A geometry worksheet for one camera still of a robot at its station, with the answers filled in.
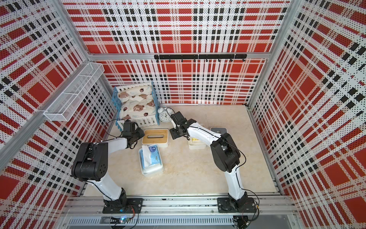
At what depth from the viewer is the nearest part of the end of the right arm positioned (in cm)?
69

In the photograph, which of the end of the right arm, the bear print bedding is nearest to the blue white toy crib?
the bear print bedding

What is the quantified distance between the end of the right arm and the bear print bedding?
313 millimetres

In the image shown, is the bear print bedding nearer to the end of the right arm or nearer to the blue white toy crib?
the blue white toy crib

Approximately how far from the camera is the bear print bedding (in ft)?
3.52

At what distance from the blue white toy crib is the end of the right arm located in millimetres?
272

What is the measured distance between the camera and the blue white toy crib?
1.06 m
